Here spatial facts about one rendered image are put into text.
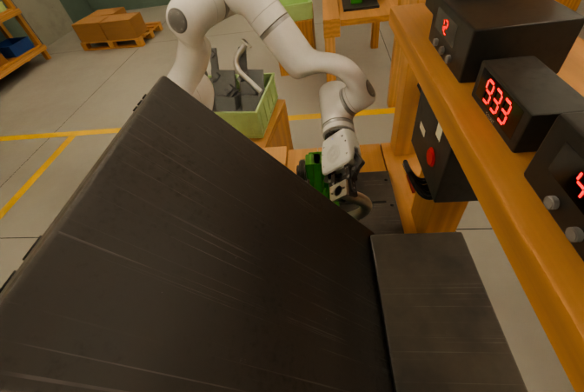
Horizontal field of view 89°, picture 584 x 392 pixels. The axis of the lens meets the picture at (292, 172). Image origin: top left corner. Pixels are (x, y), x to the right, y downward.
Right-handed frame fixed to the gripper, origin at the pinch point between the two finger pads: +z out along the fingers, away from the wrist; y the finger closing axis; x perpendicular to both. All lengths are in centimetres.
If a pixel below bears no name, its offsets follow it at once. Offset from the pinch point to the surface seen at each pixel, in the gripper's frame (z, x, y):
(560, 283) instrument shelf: 25.8, -19.4, 37.8
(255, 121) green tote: -66, 12, -66
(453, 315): 27.5, 3.6, 16.9
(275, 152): -42, 15, -53
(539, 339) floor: 39, 150, -20
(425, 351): 32.4, -1.8, 14.0
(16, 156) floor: -143, -121, -358
